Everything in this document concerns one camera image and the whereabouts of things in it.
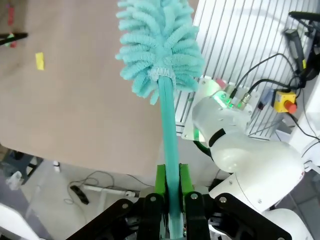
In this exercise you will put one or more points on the black handheld device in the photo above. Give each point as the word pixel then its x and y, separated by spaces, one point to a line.
pixel 296 47

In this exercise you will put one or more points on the green-tipped left gripper left finger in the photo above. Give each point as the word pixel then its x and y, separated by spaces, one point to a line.
pixel 152 215

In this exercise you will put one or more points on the yellow emergency stop box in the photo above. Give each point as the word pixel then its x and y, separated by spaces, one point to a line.
pixel 282 100

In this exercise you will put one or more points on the slotted aluminium base platform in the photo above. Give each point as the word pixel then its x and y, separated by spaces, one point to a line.
pixel 237 37

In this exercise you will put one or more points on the green paper scrap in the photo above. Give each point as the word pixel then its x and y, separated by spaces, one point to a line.
pixel 10 36

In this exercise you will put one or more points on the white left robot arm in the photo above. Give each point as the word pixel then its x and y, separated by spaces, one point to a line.
pixel 250 150

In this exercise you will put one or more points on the yellow paper scrap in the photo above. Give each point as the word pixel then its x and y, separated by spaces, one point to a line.
pixel 40 60

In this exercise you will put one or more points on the green-tipped left gripper right finger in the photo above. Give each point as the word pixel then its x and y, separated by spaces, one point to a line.
pixel 197 215

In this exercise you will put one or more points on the black power strip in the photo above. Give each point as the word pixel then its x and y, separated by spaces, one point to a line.
pixel 80 195

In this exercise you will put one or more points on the teal microfiber duster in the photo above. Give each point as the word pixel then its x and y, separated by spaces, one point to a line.
pixel 170 125

